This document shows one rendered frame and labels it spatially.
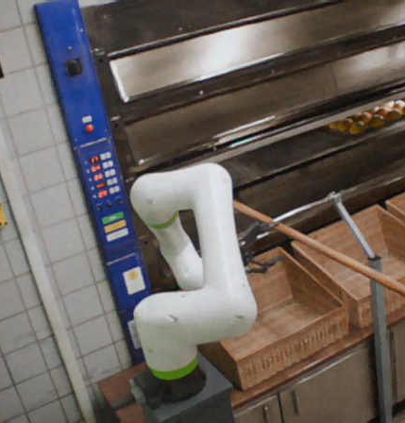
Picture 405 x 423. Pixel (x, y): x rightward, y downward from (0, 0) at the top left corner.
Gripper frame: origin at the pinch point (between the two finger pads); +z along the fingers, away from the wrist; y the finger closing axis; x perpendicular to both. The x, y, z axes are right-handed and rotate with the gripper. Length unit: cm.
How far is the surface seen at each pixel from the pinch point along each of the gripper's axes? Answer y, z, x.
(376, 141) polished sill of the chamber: 2, 98, -55
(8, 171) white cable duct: -40, -76, -56
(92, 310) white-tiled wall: 29, -60, -58
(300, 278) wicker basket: 45, 32, -38
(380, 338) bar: 62, 41, 4
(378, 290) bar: 38, 41, 4
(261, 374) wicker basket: 58, -12, -7
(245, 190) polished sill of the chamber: 2, 21, -56
